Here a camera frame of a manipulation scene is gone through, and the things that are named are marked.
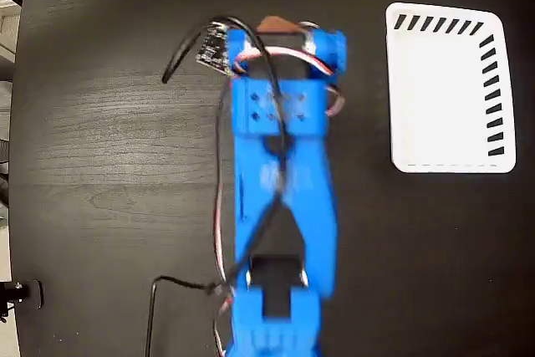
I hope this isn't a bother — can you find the white slotted tray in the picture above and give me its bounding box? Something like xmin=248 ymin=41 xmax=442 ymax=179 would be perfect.
xmin=385 ymin=1 xmax=517 ymax=175

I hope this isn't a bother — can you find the black table clamp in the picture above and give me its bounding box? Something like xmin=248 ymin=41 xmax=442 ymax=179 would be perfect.
xmin=0 ymin=278 xmax=44 ymax=324

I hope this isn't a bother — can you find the bare camera circuit board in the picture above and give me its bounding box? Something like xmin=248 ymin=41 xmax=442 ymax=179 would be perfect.
xmin=195 ymin=18 xmax=233 ymax=79

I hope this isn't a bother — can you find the black camera cable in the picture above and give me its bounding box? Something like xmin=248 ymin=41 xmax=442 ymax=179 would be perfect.
xmin=144 ymin=16 xmax=293 ymax=357

